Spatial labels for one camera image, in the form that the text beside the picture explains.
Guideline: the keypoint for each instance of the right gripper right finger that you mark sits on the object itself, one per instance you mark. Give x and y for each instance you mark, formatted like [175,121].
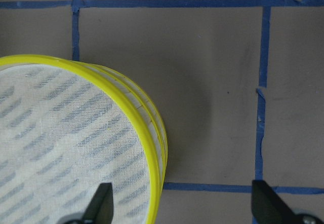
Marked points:
[267,207]

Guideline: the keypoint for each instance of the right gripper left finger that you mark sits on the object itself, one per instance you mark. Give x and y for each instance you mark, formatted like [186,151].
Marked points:
[100,208]

